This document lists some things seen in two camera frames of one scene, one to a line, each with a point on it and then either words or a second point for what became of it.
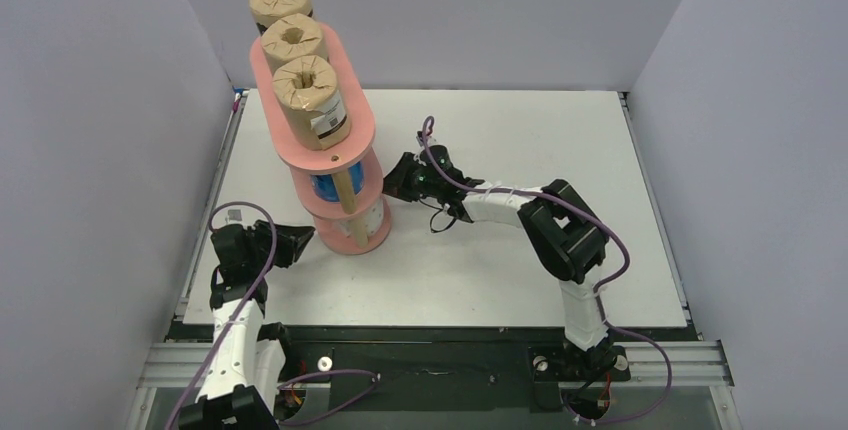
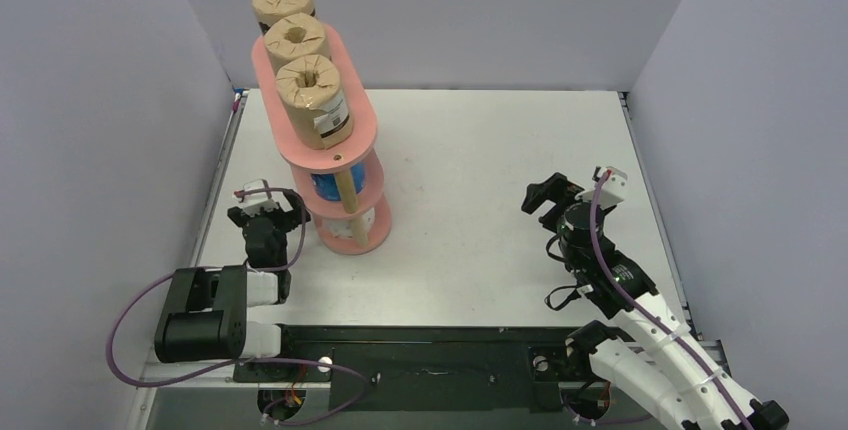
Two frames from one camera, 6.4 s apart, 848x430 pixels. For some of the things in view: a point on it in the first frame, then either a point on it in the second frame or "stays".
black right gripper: x=413 y=180 to x=557 y=199
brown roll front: x=292 y=35 stays
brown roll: x=282 y=42 to x=314 y=102
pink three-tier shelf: x=343 y=185 stays
